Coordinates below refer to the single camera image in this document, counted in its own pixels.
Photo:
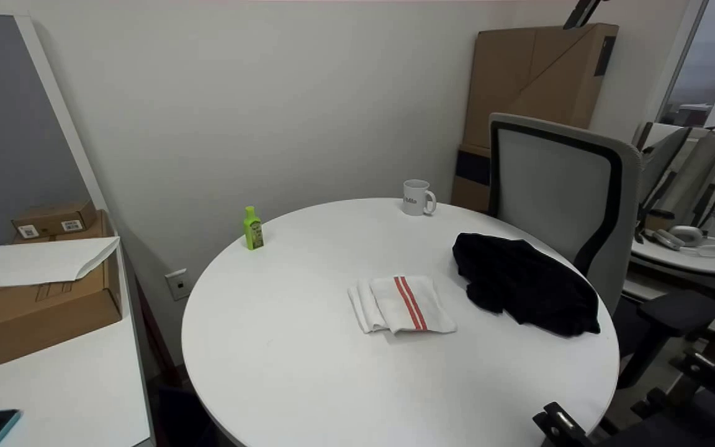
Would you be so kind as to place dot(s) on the black metal frame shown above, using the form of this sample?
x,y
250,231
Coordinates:
x,y
705,410

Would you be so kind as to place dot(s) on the white mug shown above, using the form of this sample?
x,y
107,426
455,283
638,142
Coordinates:
x,y
415,197

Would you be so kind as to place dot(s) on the small cardboard box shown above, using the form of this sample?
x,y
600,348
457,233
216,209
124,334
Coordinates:
x,y
53,218

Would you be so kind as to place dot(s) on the brown cup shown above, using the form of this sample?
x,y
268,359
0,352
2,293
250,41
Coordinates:
x,y
658,220

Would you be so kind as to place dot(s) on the large cardboard box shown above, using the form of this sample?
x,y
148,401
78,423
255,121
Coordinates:
x,y
41,313

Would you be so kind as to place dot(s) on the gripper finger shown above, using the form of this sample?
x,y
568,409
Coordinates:
x,y
581,13

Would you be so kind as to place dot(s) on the green plastic bottle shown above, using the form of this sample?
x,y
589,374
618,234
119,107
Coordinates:
x,y
252,231

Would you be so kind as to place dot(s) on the black cloth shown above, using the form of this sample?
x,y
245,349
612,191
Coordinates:
x,y
522,282

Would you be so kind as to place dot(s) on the white desk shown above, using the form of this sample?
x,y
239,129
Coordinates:
x,y
66,397

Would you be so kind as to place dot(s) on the white headphones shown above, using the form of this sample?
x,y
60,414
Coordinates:
x,y
692,239

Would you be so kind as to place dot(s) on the grey and white office chair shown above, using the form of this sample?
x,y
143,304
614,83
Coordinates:
x,y
550,180

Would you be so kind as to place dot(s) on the white towel with red stripes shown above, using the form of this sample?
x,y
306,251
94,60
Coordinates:
x,y
404,305

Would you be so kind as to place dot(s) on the window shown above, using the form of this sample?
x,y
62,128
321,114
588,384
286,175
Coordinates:
x,y
714,62

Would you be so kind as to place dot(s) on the round white side table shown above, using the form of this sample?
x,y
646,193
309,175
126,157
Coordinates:
x,y
686,262

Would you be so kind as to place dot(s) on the white paper envelope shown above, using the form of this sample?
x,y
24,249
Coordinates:
x,y
28,262

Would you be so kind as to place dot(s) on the flat cardboard box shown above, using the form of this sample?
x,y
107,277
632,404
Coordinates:
x,y
531,81

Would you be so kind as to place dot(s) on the grey partition panel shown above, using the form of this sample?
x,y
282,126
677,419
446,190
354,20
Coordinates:
x,y
4,136

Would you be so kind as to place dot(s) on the white wall socket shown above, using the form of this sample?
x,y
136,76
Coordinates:
x,y
178,284

